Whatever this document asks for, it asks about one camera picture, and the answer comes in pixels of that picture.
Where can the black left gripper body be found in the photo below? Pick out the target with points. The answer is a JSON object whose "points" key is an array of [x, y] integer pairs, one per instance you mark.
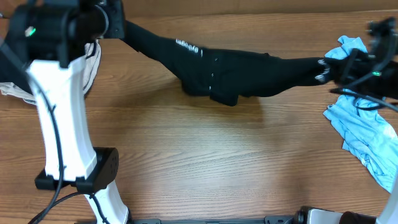
{"points": [[115, 22]]}

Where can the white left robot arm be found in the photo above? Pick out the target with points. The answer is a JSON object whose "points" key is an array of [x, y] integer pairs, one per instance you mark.
{"points": [[47, 46]]}

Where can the folded beige garment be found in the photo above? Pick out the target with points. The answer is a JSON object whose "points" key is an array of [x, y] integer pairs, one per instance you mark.
{"points": [[93, 58]]}

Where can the folded black shirt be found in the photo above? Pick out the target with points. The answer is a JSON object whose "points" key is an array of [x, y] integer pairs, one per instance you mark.
{"points": [[9, 73]]}

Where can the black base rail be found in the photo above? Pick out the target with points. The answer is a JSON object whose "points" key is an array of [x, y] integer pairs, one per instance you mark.
{"points": [[274, 219]]}

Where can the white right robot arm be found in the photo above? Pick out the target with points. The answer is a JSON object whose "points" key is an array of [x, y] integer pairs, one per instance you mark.
{"points": [[389, 214]]}

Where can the black t-shirt with logo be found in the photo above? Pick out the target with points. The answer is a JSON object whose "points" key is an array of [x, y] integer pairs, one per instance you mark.
{"points": [[225, 75]]}

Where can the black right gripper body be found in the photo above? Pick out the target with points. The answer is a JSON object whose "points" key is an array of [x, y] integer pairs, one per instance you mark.
{"points": [[347, 70]]}

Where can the light blue t-shirt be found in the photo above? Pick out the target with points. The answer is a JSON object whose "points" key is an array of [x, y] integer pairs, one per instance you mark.
{"points": [[368, 136]]}

